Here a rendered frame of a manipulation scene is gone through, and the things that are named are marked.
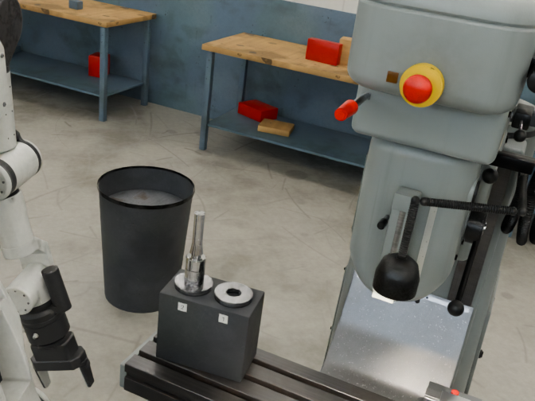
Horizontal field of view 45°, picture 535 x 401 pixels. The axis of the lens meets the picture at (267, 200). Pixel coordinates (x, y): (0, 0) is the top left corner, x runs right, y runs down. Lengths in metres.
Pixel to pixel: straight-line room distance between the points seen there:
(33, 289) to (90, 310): 2.05
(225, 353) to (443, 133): 0.76
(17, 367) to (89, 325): 2.03
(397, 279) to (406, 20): 0.39
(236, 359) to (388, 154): 0.65
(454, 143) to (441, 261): 0.24
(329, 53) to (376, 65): 4.12
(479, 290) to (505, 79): 0.86
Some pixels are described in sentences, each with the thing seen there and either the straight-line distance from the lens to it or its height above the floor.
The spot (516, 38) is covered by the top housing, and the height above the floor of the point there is 1.84.
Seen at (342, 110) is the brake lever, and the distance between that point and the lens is 0.96.
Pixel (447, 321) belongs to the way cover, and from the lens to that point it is 1.76.
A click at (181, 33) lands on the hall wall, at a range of 6.30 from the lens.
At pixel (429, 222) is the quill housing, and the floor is 1.50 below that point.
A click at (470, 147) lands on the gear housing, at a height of 1.66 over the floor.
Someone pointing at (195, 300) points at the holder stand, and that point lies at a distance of 1.51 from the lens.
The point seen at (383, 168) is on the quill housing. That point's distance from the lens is 1.16.
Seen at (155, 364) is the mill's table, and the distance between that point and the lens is 1.62.
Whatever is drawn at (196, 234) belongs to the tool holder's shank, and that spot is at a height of 1.27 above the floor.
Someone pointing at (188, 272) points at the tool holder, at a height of 1.17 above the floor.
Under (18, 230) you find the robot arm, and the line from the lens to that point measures 1.35.
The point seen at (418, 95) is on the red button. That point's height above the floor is 1.75.
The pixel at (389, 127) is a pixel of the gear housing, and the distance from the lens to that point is 1.09.
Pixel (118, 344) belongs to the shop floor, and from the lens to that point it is 3.20.
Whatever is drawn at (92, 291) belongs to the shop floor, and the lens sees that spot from 3.57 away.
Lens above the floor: 1.97
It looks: 25 degrees down
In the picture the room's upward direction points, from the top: 8 degrees clockwise
